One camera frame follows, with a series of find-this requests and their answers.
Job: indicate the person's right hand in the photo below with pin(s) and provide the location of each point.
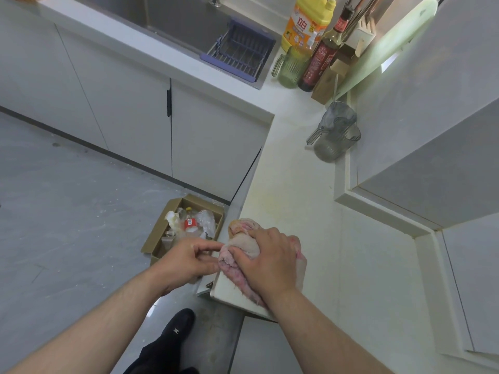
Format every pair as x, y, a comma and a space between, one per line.
273, 268

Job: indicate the person's left hand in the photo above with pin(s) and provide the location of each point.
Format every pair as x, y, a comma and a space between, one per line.
183, 264

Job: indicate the pink dish cloth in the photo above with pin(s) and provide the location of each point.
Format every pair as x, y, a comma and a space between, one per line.
241, 241

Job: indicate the white tissue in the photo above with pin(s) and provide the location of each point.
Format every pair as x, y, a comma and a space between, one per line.
172, 220

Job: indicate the clear plastic bag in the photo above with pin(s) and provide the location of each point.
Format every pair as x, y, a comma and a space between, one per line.
206, 223

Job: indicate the dark tinted drinking glass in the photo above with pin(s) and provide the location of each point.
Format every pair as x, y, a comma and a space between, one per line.
335, 144

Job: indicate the person's right forearm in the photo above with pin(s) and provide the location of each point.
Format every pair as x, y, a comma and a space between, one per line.
327, 338

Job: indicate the person's left forearm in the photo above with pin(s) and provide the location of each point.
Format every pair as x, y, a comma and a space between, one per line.
89, 331

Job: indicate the person's black left shoe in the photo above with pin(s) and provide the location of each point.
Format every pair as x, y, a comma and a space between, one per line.
179, 325

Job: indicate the person's dark trousers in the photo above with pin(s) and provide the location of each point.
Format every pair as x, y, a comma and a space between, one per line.
160, 358

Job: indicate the white countertop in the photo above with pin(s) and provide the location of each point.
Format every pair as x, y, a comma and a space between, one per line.
296, 171

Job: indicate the large open cardboard box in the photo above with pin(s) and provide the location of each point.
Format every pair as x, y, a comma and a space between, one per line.
156, 237

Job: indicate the small brown cardboard box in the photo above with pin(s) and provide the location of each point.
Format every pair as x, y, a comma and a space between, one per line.
325, 85

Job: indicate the green tinted ribbed glass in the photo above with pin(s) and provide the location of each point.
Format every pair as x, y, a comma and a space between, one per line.
290, 70

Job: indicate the dark sauce bottle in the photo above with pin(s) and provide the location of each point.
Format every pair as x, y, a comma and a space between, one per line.
319, 62

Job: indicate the dark sink drain basket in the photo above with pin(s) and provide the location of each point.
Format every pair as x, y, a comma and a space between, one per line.
241, 50

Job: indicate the steel sink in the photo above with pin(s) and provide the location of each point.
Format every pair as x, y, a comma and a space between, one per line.
175, 19

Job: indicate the yellow detergent bottle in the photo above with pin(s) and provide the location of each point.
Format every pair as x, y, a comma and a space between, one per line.
304, 23

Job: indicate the beige utensil holder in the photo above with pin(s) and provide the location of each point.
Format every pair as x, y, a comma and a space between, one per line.
364, 36

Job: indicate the pale green cutting board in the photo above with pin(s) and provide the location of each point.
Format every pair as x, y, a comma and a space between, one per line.
390, 46

